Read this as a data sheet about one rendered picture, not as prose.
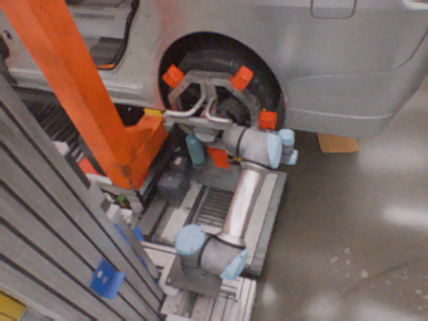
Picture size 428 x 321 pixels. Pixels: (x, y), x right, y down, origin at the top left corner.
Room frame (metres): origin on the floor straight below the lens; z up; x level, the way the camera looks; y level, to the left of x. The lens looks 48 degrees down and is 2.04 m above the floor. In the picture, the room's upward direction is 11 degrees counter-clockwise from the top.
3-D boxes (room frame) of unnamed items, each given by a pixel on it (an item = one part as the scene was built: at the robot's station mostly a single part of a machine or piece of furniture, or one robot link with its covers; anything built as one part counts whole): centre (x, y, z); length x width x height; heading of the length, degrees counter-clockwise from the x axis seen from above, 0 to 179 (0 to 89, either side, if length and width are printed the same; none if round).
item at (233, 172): (1.60, -0.12, 0.32); 0.40 x 0.30 x 0.28; 62
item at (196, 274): (0.57, 0.15, 0.87); 0.15 x 0.15 x 0.10
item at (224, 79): (1.45, -0.04, 0.85); 0.54 x 0.07 x 0.54; 62
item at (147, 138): (1.66, 0.42, 0.69); 0.52 x 0.17 x 0.35; 152
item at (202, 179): (1.60, -0.12, 0.13); 0.50 x 0.36 x 0.10; 62
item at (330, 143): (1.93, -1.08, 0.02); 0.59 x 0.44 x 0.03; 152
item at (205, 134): (1.39, -0.01, 0.85); 0.21 x 0.14 x 0.14; 152
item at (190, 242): (0.56, 0.15, 0.98); 0.13 x 0.12 x 0.14; 54
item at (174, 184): (1.52, 0.27, 0.26); 0.42 x 0.18 x 0.35; 152
